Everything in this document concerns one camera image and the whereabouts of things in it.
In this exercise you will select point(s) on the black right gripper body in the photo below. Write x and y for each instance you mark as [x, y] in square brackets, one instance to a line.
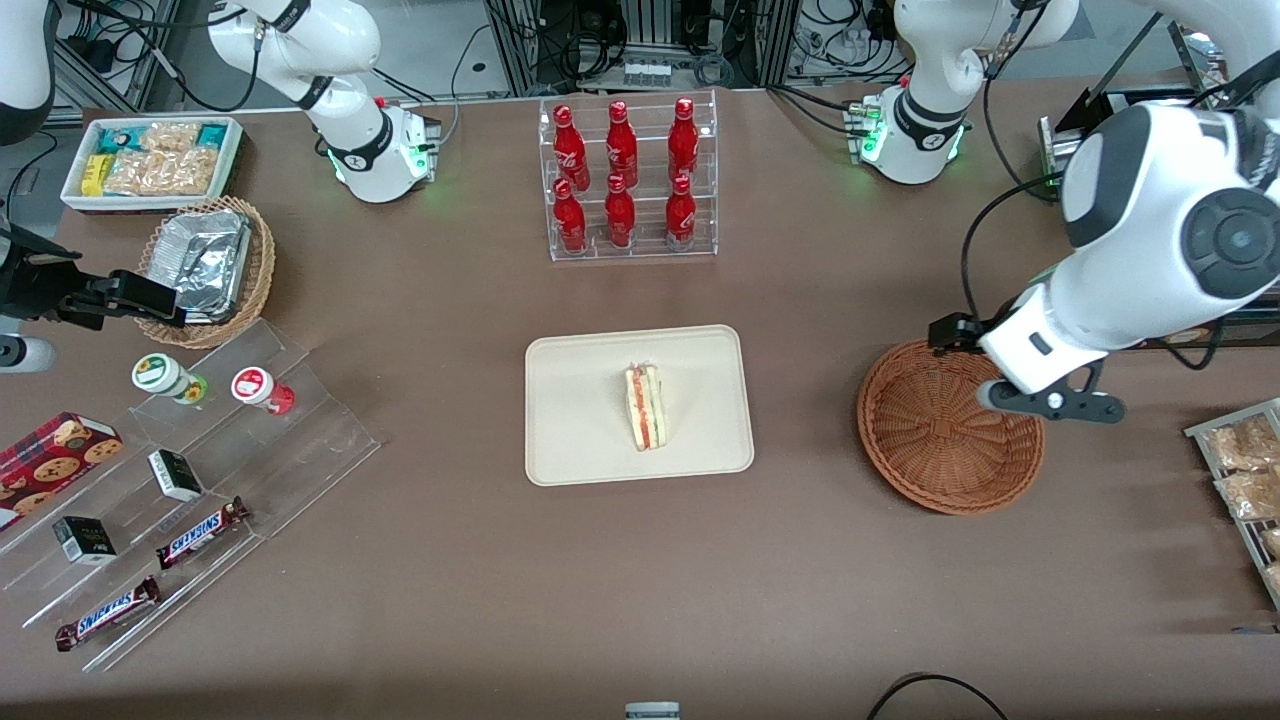
[38, 283]

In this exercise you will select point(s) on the triangle sandwich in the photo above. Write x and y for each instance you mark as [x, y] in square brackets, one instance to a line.
[645, 410]

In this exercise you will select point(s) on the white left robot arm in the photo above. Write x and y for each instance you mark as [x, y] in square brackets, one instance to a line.
[1150, 200]

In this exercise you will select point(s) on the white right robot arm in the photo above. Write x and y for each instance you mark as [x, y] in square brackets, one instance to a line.
[350, 110]

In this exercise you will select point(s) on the light wicker basket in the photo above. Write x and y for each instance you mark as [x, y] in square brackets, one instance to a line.
[258, 270]

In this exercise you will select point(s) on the brown round wicker basket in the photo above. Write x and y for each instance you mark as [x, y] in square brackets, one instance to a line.
[930, 450]

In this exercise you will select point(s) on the tray of cracker packs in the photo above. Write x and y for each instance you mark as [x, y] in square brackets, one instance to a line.
[1200, 432]

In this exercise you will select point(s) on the beige rectangular serving tray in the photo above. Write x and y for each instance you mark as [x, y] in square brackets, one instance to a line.
[580, 420]

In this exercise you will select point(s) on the white grey cylinder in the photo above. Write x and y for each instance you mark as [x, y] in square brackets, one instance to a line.
[35, 355]

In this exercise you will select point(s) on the green label small cup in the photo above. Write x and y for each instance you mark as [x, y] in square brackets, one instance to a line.
[160, 373]

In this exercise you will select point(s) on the white snack bin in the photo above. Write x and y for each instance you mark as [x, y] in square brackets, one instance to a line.
[70, 190]

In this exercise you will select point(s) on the large clear bag of crackers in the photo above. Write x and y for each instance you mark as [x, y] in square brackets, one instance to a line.
[165, 172]

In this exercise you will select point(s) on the yellow snack packet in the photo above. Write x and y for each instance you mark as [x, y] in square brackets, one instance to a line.
[95, 175]

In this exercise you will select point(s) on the red label small cup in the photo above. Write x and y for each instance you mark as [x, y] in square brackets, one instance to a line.
[252, 385]

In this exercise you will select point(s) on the small teal snack packet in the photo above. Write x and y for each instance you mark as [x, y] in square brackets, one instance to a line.
[212, 136]

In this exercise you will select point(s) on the small black box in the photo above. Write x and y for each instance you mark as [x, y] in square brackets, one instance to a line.
[175, 475]
[85, 540]

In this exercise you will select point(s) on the red plaid cookie box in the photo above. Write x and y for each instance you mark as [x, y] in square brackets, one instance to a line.
[50, 465]

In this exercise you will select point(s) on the clear bag of pastries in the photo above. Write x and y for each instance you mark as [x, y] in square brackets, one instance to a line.
[1272, 542]
[1255, 495]
[1245, 445]
[1274, 580]

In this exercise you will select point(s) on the clear acrylic stepped display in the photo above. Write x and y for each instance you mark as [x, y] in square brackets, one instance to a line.
[300, 440]

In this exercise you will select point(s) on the snickers chocolate bar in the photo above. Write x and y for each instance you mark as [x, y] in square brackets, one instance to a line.
[105, 614]
[200, 533]

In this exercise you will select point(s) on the red cola bottle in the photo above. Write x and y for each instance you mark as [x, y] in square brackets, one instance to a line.
[683, 140]
[620, 215]
[680, 215]
[621, 145]
[570, 150]
[570, 220]

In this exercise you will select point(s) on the clear acrylic bottle rack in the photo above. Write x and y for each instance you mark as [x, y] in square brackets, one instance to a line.
[545, 180]

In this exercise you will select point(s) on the grey device edge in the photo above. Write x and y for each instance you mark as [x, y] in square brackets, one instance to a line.
[652, 712]

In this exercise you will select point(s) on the white power strip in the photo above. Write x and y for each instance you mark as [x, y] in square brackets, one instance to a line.
[645, 73]

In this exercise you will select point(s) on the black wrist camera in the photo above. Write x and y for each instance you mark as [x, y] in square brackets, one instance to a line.
[955, 332]

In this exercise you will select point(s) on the aluminium frame rack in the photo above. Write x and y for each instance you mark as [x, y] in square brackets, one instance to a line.
[520, 50]

